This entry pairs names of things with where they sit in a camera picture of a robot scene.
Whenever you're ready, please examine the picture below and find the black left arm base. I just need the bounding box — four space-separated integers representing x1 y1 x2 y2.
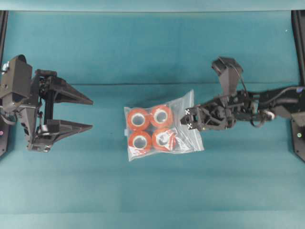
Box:
0 10 10 156

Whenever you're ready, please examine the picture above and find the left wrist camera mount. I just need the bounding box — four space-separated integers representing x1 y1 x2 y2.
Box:
0 54 32 113

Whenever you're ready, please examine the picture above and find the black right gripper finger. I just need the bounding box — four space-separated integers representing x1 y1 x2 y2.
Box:
185 106 199 119
181 119 197 130

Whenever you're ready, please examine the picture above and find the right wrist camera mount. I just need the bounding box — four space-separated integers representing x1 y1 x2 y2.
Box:
212 57 243 95

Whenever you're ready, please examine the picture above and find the clear zip bag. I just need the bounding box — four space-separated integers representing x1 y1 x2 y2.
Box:
124 90 204 161

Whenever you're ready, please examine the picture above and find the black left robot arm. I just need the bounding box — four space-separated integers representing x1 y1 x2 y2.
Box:
0 69 93 152

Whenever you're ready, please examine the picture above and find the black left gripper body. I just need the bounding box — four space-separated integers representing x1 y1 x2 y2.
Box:
26 69 59 152

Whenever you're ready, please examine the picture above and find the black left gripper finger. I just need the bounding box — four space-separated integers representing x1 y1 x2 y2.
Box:
35 119 93 143
49 77 93 105

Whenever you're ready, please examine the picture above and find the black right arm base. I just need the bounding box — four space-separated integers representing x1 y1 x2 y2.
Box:
291 10 305 162

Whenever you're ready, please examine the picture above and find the orange tape roll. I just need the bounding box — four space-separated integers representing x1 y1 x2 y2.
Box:
151 104 173 128
127 108 151 131
128 131 152 154
152 128 176 152

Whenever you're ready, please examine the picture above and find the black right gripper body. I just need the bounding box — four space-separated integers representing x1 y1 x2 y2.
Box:
195 92 259 131

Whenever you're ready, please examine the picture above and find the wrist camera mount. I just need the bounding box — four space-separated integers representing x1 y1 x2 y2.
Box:
212 57 243 95
0 54 32 113

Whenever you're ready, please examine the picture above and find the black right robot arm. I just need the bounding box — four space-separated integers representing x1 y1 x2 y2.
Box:
180 86 305 131

